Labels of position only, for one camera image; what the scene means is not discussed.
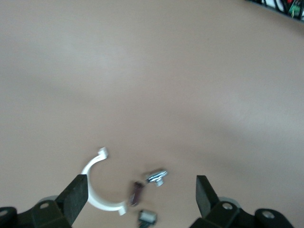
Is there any metal bolt clamp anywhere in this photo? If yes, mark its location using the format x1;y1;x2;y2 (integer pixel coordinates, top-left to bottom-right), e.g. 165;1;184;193
144;168;169;188

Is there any brown terminal block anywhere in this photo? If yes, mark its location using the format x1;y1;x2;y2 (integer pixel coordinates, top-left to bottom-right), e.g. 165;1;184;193
127;180;144;207

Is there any white curved pipe clamp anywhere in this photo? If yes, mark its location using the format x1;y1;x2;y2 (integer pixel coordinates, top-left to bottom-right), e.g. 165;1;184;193
81;146;129;216

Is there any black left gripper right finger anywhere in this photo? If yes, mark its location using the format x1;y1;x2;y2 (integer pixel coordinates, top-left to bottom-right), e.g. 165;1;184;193
190;175;295;228

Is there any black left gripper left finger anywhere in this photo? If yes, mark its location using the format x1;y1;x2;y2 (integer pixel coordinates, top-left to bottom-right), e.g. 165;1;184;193
0;174;92;228

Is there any white-capped black push button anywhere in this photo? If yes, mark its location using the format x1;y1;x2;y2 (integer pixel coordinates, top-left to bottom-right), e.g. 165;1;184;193
137;209;159;228

